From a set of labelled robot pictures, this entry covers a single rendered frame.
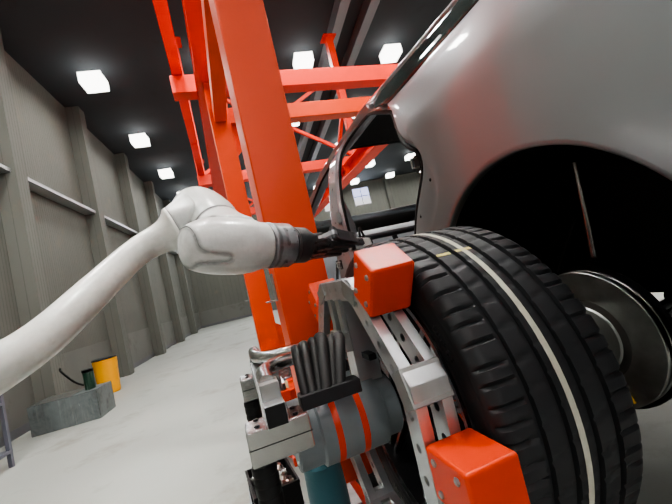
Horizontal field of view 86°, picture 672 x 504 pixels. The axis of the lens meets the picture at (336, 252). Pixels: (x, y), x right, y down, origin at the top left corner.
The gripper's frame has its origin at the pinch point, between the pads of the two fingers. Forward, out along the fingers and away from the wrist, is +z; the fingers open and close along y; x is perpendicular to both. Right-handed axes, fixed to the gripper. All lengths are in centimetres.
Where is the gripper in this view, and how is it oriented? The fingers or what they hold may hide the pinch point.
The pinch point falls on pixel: (359, 244)
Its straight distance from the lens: 87.5
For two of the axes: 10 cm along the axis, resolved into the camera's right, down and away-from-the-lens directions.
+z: 7.6, -0.2, 6.5
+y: 5.8, -4.3, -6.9
